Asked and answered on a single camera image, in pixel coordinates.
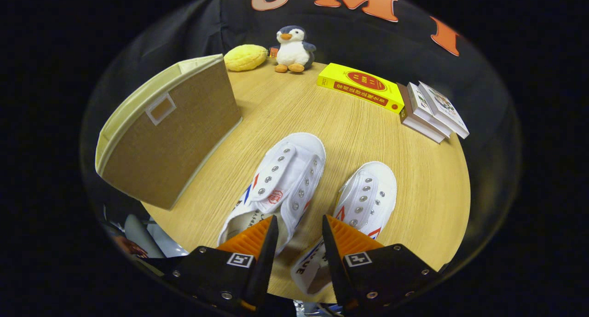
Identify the white canvas shoe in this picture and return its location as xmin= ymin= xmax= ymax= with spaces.
xmin=217 ymin=132 xmax=326 ymax=258
xmin=290 ymin=161 xmax=398 ymax=295

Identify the yellow bun plush toy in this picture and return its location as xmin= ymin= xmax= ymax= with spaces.
xmin=224 ymin=44 xmax=269 ymax=72

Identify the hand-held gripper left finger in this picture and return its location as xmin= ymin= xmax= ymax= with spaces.
xmin=161 ymin=215 xmax=279 ymax=315

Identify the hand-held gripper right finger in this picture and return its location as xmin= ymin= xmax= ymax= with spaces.
xmin=321 ymin=214 xmax=440 ymax=315

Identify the penguin plush toy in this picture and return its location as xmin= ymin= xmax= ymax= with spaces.
xmin=269 ymin=25 xmax=317 ymax=74

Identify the beige fabric storage box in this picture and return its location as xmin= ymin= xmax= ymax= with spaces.
xmin=94 ymin=54 xmax=243 ymax=212

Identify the yellow book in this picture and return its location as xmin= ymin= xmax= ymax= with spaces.
xmin=316 ymin=63 xmax=405 ymax=114

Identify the white illustrated book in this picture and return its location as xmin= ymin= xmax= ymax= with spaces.
xmin=418 ymin=81 xmax=470 ymax=139
xmin=407 ymin=82 xmax=454 ymax=139

